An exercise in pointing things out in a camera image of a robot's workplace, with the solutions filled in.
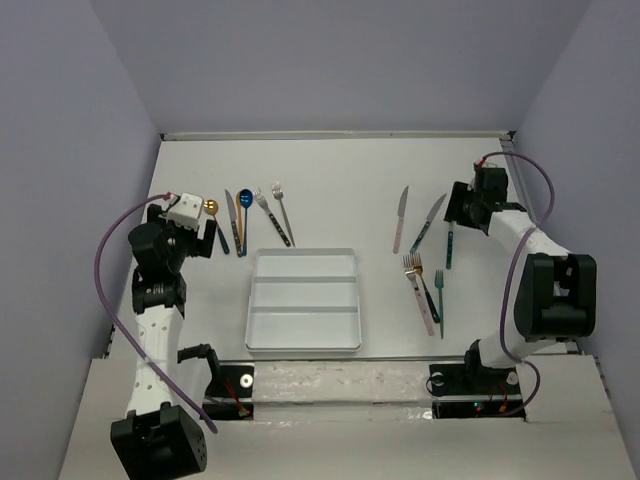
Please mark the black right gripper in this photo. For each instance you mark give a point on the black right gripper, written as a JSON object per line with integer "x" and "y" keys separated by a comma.
{"x": 458, "y": 193}

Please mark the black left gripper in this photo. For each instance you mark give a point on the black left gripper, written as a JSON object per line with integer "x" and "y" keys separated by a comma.
{"x": 197, "y": 246}

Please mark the knife with teal marbled handle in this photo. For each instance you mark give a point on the knife with teal marbled handle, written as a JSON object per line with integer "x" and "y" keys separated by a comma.
{"x": 429, "y": 219}

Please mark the fork with teal marbled handle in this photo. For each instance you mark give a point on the fork with teal marbled handle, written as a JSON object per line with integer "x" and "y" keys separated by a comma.
{"x": 450, "y": 242}

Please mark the knife with pink handle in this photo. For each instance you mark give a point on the knife with pink handle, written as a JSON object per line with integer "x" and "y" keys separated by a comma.
{"x": 400, "y": 219}

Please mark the gold fork dark-green handle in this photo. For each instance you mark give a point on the gold fork dark-green handle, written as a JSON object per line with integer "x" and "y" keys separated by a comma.
{"x": 418, "y": 267}

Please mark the teal plastic fork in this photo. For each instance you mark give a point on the teal plastic fork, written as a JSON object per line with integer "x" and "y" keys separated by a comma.
{"x": 439, "y": 285}

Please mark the fork with pink handle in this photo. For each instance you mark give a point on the fork with pink handle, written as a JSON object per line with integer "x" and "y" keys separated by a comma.
{"x": 412, "y": 275}

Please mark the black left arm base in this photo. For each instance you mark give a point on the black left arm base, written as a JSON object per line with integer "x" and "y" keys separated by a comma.
{"x": 224, "y": 389}

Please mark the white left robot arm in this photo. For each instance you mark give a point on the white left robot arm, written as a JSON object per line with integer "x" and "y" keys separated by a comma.
{"x": 158, "y": 438}

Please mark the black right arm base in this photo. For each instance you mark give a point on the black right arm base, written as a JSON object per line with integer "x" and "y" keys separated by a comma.
{"x": 458, "y": 394}

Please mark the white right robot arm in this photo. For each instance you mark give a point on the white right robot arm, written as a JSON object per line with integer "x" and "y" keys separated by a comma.
{"x": 550, "y": 293}

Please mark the orange plastic knife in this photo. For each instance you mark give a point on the orange plastic knife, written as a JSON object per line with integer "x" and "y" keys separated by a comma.
{"x": 239, "y": 219}

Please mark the blue metallic spoon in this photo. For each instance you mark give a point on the blue metallic spoon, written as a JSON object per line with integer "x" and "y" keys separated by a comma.
{"x": 246, "y": 200}

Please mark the all-silver fork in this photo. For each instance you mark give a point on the all-silver fork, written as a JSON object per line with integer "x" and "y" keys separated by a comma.
{"x": 278, "y": 196}

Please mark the white three-compartment tray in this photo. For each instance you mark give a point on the white three-compartment tray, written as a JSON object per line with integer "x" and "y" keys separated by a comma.
{"x": 303, "y": 301}

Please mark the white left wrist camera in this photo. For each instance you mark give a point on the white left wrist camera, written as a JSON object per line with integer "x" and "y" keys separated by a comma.
{"x": 185, "y": 211}

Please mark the gold spoon dark-green handle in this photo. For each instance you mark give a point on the gold spoon dark-green handle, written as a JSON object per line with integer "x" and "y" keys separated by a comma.
{"x": 211, "y": 208}

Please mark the knife with marbled dark handle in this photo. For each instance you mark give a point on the knife with marbled dark handle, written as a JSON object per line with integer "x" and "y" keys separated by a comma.
{"x": 233, "y": 221}

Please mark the fork with dark marbled handle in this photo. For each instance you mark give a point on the fork with dark marbled handle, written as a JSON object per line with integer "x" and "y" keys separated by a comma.
{"x": 262, "y": 202}

